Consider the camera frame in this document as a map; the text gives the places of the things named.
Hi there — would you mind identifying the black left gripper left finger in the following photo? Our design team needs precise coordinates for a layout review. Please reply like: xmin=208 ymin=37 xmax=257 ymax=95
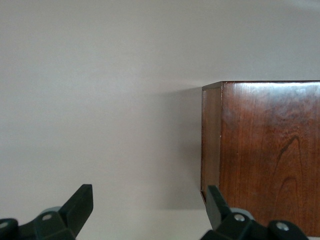
xmin=0 ymin=184 xmax=94 ymax=240

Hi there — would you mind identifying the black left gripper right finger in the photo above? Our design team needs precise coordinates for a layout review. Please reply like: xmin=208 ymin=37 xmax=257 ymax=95
xmin=199 ymin=184 xmax=309 ymax=240

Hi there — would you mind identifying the dark brown wooden cabinet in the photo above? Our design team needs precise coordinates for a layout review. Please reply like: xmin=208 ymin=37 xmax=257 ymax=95
xmin=200 ymin=80 xmax=320 ymax=237

